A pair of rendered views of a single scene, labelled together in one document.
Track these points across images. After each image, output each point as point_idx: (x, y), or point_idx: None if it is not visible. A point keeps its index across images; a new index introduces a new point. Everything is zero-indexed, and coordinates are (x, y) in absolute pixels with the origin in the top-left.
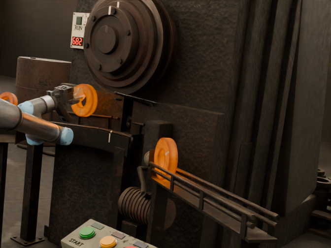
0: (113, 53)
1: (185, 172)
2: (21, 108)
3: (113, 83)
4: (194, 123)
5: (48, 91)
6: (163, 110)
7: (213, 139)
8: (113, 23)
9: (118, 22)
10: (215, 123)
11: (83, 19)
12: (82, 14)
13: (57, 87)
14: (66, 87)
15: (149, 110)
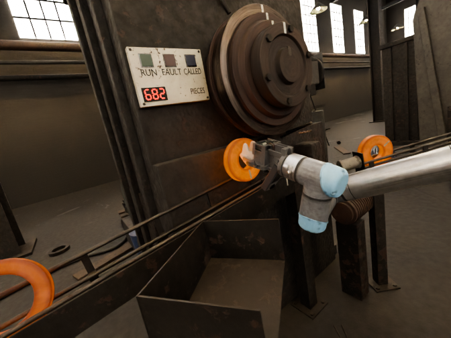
0: (295, 82)
1: (403, 147)
2: (346, 174)
3: (281, 121)
4: (313, 135)
5: (285, 149)
6: (292, 135)
7: (323, 140)
8: (287, 45)
9: (292, 43)
10: (322, 129)
11: (156, 58)
12: (149, 49)
13: (264, 145)
14: (270, 140)
15: (283, 141)
